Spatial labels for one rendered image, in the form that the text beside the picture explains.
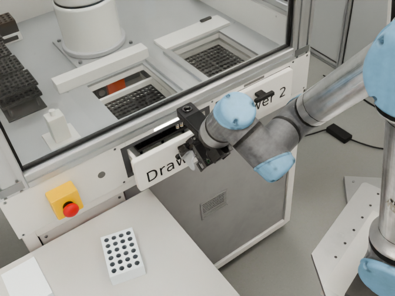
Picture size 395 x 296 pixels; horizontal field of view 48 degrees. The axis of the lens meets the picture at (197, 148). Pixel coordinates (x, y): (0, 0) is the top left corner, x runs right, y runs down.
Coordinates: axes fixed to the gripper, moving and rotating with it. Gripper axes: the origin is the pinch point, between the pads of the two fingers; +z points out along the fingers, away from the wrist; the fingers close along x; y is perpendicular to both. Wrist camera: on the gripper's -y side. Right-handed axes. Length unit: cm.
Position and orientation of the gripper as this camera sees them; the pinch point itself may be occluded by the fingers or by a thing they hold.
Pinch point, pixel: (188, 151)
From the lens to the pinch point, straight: 117.5
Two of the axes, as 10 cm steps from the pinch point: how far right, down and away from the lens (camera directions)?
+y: 5.1, 8.5, -1.3
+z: -2.6, 3.0, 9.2
